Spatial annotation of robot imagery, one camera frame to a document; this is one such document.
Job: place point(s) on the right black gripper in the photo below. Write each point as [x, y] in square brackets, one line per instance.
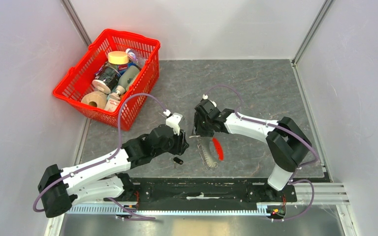
[198, 128]

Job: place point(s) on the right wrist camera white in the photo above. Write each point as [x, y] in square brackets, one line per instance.
[205, 100]

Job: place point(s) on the red plastic basket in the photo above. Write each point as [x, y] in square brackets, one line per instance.
[78, 80]

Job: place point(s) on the white red small bottle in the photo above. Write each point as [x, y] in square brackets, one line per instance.
[112, 102]

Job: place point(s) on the tape roll beige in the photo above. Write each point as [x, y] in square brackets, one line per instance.
[95, 99]

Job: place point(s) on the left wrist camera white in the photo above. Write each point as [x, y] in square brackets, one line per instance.
[173, 120]

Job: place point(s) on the jar with yellow lid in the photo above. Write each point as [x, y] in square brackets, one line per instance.
[118, 57]

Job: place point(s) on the dark jar with beige lid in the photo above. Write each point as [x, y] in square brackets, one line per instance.
[106, 78]

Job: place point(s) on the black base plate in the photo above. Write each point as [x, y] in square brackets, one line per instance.
[203, 193]

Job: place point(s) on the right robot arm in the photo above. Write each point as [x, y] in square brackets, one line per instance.
[286, 141]

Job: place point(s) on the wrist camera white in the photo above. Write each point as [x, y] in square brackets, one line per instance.
[205, 100]
[173, 120]

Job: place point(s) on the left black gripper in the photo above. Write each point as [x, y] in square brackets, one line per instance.
[181, 144]

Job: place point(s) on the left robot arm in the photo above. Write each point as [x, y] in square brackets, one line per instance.
[106, 177]

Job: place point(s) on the grey green bottle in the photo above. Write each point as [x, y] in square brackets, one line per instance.
[126, 79]

